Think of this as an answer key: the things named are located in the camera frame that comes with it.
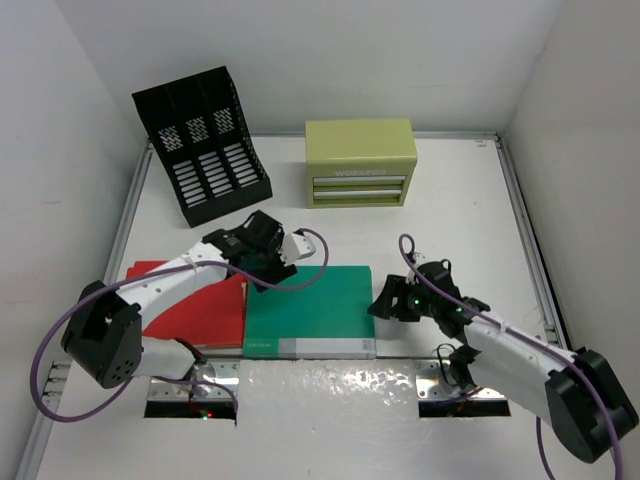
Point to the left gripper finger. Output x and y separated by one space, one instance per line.
282 272
264 280

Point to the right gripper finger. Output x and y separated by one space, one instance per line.
385 305
395 287

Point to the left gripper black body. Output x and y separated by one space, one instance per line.
266 255

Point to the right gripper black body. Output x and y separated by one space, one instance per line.
415 305

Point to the green binder folder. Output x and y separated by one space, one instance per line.
327 320

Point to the olive green drawer toolbox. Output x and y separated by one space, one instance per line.
359 162

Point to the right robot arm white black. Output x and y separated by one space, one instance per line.
576 393

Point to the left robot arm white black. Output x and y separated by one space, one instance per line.
105 333

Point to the red folder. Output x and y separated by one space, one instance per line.
212 317

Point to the black three-slot file rack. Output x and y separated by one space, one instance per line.
198 129

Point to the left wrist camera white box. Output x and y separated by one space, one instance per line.
296 246

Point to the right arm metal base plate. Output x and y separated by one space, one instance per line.
434 384

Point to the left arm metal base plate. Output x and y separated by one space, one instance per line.
214 381

